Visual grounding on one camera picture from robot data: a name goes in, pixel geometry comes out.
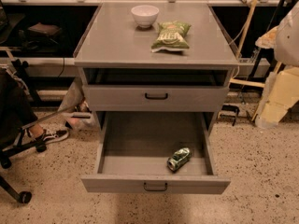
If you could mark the green soda can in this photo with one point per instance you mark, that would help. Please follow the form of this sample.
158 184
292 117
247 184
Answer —
178 159

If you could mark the grey drawer cabinet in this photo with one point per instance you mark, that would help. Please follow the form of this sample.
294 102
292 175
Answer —
115 51

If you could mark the black drawer handle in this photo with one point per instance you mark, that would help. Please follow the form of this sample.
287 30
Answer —
155 187
158 97

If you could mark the open grey bottom drawer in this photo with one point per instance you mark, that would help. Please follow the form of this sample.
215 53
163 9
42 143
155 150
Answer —
135 146

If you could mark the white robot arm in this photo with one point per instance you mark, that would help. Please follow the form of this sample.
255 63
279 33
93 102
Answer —
281 90

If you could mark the dark box on shelf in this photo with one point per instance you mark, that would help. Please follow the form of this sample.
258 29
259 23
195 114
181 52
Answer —
44 30

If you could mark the seated person dark trousers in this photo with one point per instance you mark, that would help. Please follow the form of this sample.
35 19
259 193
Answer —
15 109

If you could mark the black lower drawer handle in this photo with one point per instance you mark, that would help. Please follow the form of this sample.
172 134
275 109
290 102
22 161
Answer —
155 187

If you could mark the closed grey upper drawer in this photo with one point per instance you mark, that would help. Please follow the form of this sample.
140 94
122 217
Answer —
131 98

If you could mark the black office chair base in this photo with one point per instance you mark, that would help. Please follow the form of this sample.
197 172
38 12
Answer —
10 147

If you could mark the black and white sneaker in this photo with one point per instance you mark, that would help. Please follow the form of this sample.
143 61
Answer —
49 137

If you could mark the green chip bag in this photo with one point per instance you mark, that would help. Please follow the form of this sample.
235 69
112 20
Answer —
171 36

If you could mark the white ceramic bowl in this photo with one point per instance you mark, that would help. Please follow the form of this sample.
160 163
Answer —
145 15

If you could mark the black upper drawer handle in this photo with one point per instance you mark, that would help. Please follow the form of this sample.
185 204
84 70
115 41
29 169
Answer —
158 97

